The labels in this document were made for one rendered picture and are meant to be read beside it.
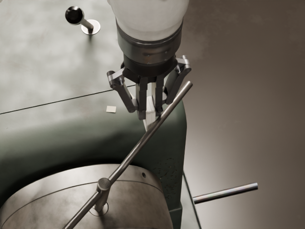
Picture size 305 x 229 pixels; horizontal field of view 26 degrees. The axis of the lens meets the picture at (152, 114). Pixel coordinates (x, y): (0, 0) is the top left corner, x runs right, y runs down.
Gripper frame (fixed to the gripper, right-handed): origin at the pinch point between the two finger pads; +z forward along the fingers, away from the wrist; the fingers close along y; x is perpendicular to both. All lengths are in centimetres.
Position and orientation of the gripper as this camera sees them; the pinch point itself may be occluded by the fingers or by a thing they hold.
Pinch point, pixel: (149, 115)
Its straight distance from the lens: 110.5
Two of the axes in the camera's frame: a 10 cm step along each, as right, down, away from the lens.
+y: 9.7, -2.1, 1.3
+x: -2.5, -8.3, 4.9
